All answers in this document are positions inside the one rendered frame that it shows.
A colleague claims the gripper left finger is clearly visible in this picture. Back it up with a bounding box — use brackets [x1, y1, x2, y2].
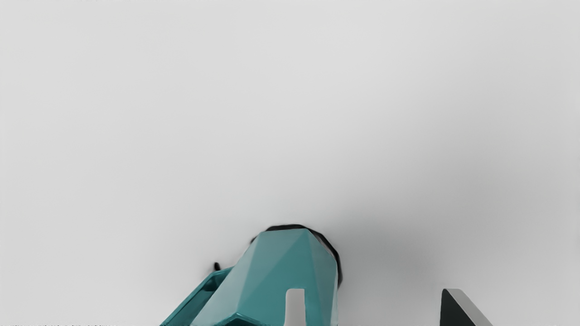
[284, 288, 306, 326]

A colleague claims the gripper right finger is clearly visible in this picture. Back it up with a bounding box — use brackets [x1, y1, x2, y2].
[440, 288, 493, 326]

